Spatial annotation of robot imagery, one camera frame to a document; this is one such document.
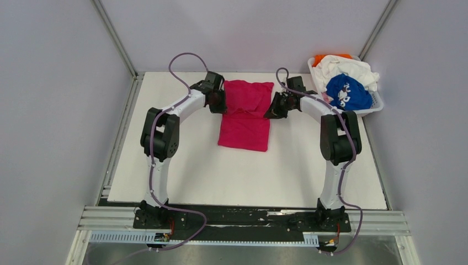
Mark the pink t-shirt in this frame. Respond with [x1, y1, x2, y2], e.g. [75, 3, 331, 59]
[218, 80, 274, 152]

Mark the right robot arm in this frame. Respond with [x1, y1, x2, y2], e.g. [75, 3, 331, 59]
[264, 76, 362, 231]

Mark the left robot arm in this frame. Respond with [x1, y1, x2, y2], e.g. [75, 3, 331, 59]
[139, 71, 227, 228]

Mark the light pink garment in basket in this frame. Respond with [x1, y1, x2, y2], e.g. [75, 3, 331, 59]
[321, 92, 333, 106]

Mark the orange t-shirt in basket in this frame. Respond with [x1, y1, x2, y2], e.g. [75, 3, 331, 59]
[310, 54, 353, 67]

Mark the white t-shirt in basket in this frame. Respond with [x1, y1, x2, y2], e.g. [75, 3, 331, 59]
[310, 55, 380, 93]

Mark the blue t-shirt in basket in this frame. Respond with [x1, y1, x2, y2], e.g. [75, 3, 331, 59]
[326, 73, 373, 110]

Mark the white perforated laundry basket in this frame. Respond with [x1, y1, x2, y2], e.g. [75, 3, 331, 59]
[308, 55, 383, 116]

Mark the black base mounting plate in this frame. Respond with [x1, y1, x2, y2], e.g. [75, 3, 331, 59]
[133, 203, 352, 242]

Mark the white slotted cable duct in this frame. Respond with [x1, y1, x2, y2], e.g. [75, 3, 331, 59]
[89, 231, 319, 247]

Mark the aluminium frame rail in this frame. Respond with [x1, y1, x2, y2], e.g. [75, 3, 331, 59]
[77, 206, 411, 236]

